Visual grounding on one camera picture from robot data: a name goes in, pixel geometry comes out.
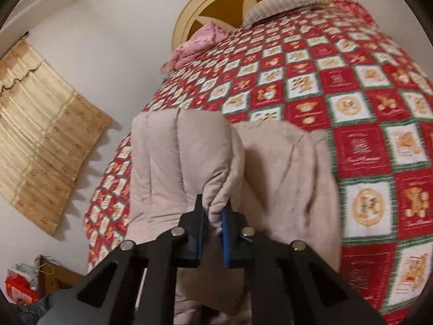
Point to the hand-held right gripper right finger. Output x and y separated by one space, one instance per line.
226 240

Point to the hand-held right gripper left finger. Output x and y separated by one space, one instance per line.
199 240

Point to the beige puffer jacket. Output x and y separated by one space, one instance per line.
189 162

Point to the wooden bedside cabinet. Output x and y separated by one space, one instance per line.
59 274

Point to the red patchwork bear quilt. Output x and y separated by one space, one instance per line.
338 108

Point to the red paper bag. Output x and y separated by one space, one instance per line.
20 289

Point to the beige patterned curtain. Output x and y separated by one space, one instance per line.
44 135

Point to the pink floral blanket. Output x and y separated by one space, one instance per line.
196 44

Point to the cream wooden headboard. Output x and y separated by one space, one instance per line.
223 6

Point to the striped pillow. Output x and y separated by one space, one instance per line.
280 5

